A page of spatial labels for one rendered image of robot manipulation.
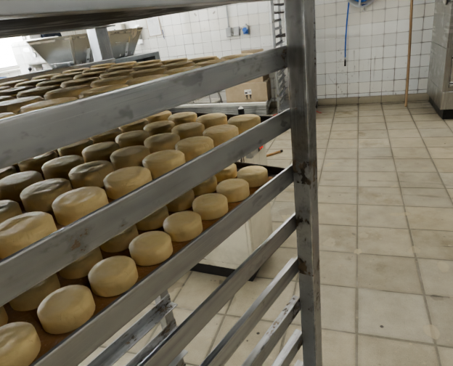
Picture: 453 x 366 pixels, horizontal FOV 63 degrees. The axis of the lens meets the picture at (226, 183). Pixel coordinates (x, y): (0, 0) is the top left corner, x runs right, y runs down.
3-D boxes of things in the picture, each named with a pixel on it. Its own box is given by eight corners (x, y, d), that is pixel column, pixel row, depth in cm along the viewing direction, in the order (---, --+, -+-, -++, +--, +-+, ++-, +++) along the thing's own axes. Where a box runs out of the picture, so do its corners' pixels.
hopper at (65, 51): (34, 71, 180) (25, 41, 175) (109, 57, 226) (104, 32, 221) (78, 67, 168) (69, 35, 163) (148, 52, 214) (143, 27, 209)
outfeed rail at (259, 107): (3, 119, 267) (0, 110, 265) (6, 118, 270) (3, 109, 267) (268, 115, 185) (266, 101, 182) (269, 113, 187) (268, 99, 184)
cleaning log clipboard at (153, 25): (165, 38, 575) (160, 10, 559) (164, 39, 574) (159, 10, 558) (149, 41, 584) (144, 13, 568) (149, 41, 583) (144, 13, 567)
